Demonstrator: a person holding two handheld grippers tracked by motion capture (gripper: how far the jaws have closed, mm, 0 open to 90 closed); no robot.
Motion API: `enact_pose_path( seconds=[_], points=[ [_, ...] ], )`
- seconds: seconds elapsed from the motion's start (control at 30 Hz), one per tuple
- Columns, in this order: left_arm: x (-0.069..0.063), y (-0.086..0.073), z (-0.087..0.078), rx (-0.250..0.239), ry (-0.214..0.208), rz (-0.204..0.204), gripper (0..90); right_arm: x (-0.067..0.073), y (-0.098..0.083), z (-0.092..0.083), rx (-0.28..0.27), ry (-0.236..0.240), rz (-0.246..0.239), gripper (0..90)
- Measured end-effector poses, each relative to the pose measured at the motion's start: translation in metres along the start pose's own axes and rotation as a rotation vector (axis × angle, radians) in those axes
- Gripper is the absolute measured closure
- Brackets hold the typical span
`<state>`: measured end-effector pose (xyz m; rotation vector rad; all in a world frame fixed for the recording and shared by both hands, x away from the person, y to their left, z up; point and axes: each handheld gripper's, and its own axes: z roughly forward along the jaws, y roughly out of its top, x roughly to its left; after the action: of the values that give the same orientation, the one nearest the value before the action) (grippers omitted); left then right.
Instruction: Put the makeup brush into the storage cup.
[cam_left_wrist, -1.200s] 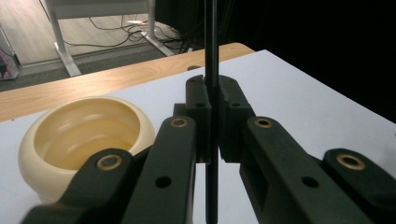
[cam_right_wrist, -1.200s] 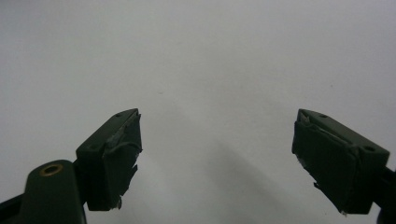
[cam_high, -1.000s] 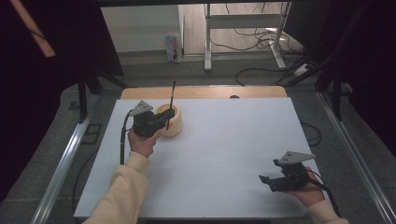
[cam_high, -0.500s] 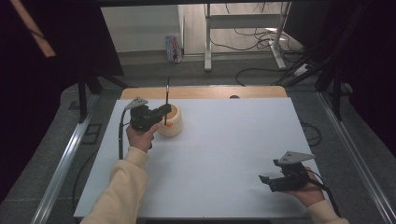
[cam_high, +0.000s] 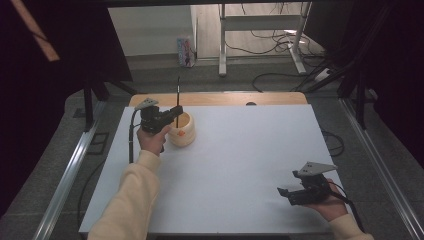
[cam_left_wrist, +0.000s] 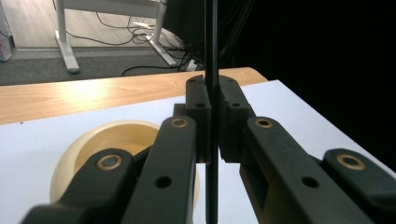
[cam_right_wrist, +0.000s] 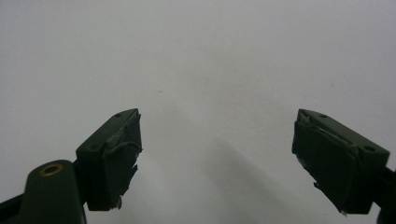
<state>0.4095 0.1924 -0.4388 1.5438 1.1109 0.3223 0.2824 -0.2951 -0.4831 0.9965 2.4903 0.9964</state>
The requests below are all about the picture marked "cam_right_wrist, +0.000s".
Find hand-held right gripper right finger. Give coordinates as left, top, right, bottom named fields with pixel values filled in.
left=291, top=108, right=391, bottom=216

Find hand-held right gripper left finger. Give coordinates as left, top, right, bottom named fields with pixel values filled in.
left=76, top=107, right=144, bottom=212

